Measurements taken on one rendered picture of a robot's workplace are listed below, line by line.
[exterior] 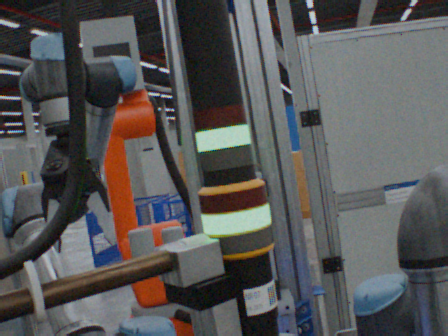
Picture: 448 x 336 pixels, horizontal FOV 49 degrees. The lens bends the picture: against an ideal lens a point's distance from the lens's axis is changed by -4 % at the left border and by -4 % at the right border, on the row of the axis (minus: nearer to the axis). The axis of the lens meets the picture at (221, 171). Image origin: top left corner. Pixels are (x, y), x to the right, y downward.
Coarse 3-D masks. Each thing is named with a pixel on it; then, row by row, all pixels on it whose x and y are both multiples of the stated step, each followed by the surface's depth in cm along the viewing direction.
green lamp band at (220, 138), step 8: (224, 128) 31; (232, 128) 31; (240, 128) 31; (200, 136) 32; (208, 136) 31; (216, 136) 31; (224, 136) 31; (232, 136) 31; (240, 136) 31; (248, 136) 32; (200, 144) 32; (208, 144) 31; (216, 144) 31; (224, 144) 31; (232, 144) 31; (240, 144) 31
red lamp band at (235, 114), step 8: (200, 112) 31; (208, 112) 31; (216, 112) 31; (224, 112) 31; (232, 112) 31; (240, 112) 32; (200, 120) 31; (208, 120) 31; (216, 120) 31; (224, 120) 31; (232, 120) 31; (240, 120) 32; (200, 128) 32
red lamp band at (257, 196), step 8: (264, 184) 32; (232, 192) 31; (240, 192) 31; (248, 192) 31; (256, 192) 31; (264, 192) 32; (200, 200) 32; (208, 200) 31; (216, 200) 31; (224, 200) 31; (232, 200) 31; (240, 200) 31; (248, 200) 31; (256, 200) 31; (264, 200) 32; (200, 208) 32; (208, 208) 31; (216, 208) 31; (224, 208) 31; (232, 208) 31; (240, 208) 31; (248, 208) 31
